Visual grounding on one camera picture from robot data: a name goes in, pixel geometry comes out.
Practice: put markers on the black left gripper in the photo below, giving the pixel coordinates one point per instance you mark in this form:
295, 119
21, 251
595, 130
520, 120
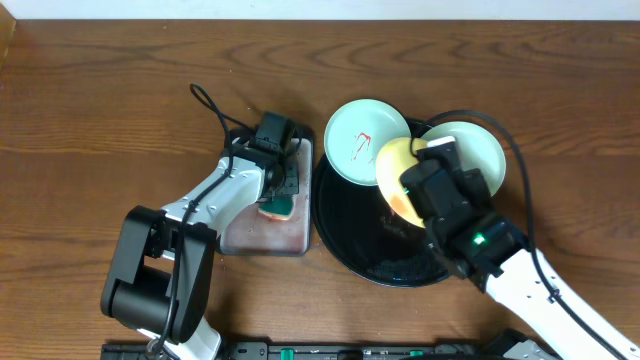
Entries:
288, 178

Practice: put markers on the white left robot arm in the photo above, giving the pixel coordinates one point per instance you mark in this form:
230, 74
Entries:
255, 203

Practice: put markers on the rectangular black metal tray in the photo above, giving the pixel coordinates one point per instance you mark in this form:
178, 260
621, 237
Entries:
251, 233

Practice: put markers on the pale green plate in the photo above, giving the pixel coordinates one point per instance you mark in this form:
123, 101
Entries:
477, 149

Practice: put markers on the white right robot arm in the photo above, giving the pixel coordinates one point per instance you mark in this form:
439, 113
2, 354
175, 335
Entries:
530, 288

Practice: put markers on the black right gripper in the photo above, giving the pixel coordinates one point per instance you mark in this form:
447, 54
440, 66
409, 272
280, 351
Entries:
473, 178

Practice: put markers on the yellow plate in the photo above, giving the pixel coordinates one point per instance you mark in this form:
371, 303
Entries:
393, 159

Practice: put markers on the green yellow sponge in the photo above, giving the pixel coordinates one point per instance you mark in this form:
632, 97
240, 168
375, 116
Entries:
278, 208

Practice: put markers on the round black tray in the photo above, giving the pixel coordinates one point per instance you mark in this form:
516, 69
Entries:
358, 227

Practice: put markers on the light blue plate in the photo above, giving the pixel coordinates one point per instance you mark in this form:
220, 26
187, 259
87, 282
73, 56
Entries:
355, 134

